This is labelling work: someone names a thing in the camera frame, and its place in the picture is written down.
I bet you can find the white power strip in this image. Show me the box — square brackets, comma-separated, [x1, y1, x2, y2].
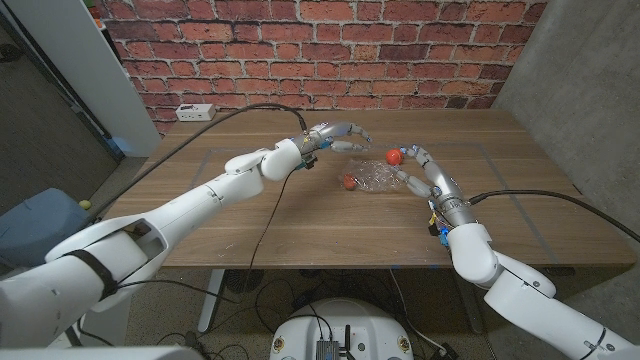
[175, 103, 217, 123]

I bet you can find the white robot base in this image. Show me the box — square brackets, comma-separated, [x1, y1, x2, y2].
[269, 298, 415, 360]

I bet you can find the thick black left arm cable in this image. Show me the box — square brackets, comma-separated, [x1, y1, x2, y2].
[87, 103, 309, 226]

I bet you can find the thin black left wrist cable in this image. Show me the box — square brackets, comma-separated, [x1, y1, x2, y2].
[248, 169, 296, 274]

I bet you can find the clear plastic wrap sheet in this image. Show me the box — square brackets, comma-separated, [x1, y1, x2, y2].
[341, 159, 407, 194]

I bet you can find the printed brick wall backdrop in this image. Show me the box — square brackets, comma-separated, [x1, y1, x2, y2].
[94, 0, 549, 135]

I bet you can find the white table leg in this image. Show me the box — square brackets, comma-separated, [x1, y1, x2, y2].
[197, 268, 226, 334]

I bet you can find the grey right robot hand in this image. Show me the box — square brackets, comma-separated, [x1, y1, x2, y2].
[392, 144, 479, 231]

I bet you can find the white board panel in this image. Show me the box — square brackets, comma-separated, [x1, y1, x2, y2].
[4, 0, 162, 158]

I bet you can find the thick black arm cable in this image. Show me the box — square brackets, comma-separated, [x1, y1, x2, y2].
[468, 188, 640, 244]
[87, 103, 309, 226]

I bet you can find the grey box with antenna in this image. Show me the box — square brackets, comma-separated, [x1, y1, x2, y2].
[315, 324, 352, 360]

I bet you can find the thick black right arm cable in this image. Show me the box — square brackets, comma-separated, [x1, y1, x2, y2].
[468, 188, 640, 244]

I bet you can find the grey table leg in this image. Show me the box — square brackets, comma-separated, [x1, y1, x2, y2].
[452, 279, 486, 335]

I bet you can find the blue plastic bin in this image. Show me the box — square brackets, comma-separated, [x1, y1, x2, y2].
[0, 187, 95, 269]

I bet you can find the round black floor fan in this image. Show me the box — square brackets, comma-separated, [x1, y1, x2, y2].
[223, 269, 265, 294]

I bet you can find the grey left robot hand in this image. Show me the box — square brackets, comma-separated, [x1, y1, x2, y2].
[298, 121, 374, 169]

